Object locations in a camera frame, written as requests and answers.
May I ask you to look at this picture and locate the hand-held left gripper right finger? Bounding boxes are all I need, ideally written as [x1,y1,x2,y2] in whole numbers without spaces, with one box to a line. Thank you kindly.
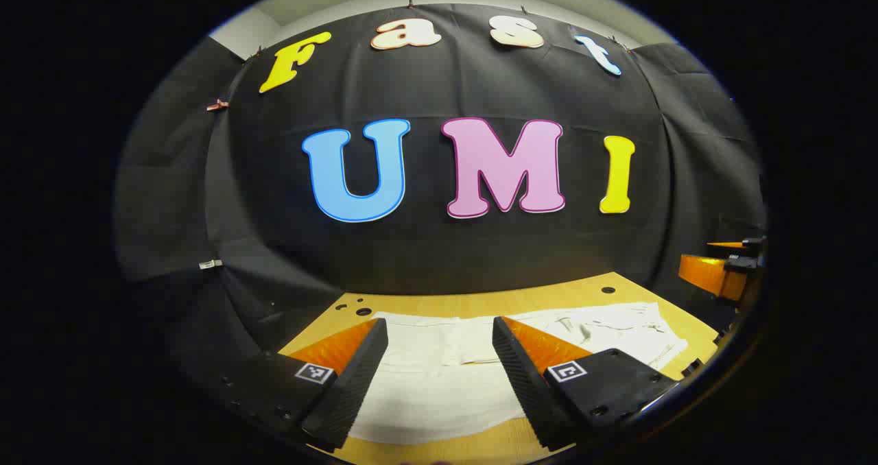
[492,316,681,452]

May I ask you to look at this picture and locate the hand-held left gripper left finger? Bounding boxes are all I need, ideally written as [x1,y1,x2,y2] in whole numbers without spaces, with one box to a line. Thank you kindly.
[219,318,389,453]

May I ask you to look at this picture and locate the white jeans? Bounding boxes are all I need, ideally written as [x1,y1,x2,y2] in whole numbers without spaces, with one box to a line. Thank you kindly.
[350,302,689,445]

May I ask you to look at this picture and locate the black backdrop cloth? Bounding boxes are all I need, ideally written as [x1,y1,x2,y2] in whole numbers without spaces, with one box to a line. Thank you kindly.
[113,2,768,411]

